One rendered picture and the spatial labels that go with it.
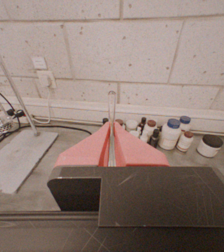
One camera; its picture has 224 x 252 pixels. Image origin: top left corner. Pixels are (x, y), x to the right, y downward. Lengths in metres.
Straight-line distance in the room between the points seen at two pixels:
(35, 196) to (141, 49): 0.65
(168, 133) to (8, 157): 0.66
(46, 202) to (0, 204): 0.14
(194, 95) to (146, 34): 0.34
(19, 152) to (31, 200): 0.23
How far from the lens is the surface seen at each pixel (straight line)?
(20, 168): 0.61
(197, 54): 0.64
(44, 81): 0.74
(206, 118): 0.73
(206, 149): 0.64
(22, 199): 0.54
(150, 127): 0.58
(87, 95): 0.69
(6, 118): 0.59
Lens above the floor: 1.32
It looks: 38 degrees down
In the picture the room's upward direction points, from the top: 1 degrees counter-clockwise
